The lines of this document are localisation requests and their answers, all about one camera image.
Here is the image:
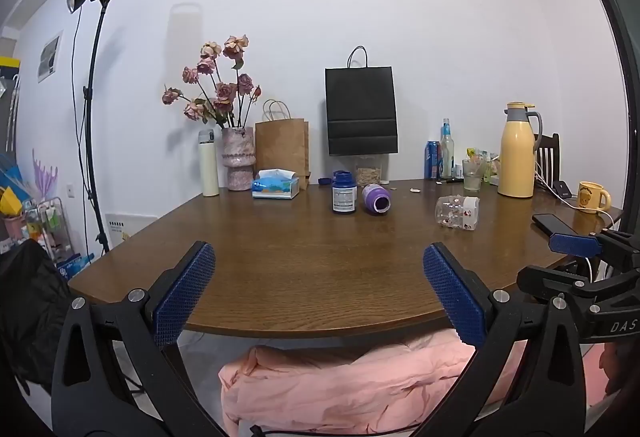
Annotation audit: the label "black smartphone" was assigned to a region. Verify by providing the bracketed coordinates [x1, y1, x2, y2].
[531, 213, 576, 238]

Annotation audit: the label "clear snack container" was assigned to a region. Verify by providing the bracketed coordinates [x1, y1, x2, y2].
[355, 154, 390, 185]

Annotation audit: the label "dried pink roses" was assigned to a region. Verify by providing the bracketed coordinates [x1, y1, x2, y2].
[161, 35, 262, 128]

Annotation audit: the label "yellow cartoon mug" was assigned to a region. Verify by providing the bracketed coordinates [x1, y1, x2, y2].
[578, 182, 613, 214]

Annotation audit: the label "white charging cable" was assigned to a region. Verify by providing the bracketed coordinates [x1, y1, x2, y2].
[534, 161, 618, 230]

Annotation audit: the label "pink ceramic vase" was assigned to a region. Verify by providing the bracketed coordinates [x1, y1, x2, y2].
[221, 127, 256, 192]

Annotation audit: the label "purple plastic bottle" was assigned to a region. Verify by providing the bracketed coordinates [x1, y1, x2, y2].
[361, 183, 391, 216]

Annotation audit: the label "black jacket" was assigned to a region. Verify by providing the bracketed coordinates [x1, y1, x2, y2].
[0, 239, 76, 393]

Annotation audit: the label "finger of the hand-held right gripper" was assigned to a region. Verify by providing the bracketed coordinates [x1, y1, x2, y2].
[516, 265, 640, 304]
[548, 228, 640, 269]

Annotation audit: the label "blue drink can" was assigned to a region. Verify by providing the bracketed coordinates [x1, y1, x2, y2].
[425, 140, 443, 180]

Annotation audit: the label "clear plastic jar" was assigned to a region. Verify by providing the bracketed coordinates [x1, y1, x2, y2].
[435, 195, 481, 231]

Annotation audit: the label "pink padded cloth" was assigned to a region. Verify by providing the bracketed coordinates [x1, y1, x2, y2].
[218, 329, 606, 435]

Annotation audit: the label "cream thermos bottle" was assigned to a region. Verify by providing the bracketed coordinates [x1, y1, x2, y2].
[198, 129, 220, 197]

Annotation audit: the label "white wall panel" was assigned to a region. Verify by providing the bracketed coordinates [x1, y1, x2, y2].
[37, 31, 63, 82]

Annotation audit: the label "drinking glass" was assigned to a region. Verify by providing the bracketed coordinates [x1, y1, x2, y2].
[462, 159, 483, 192]

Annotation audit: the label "brown paper bag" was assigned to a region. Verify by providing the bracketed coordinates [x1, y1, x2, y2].
[255, 99, 311, 190]

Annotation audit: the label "blue tissue box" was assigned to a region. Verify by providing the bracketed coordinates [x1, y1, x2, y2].
[251, 169, 300, 200]

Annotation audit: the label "white wall notice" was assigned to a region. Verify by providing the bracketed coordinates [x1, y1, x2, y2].
[105, 213, 158, 248]

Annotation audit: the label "black paper bag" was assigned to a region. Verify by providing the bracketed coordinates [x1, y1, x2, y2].
[325, 46, 399, 156]

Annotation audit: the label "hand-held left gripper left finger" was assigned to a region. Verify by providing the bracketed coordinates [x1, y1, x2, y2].
[51, 240, 228, 437]

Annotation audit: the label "dark wooden chair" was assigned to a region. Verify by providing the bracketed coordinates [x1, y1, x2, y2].
[532, 133, 561, 190]

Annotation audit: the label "yellow thermos jug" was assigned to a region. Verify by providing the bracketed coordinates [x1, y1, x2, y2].
[497, 102, 544, 198]

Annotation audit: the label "blue supplement bottle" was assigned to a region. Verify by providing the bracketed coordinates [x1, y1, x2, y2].
[331, 170, 358, 215]

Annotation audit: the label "wire storage rack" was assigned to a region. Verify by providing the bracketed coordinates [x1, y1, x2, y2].
[22, 197, 73, 263]

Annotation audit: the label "clear glass bottle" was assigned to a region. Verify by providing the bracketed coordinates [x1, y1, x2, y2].
[440, 118, 456, 179]

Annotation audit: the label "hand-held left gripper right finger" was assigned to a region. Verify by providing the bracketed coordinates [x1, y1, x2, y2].
[410, 242, 587, 437]

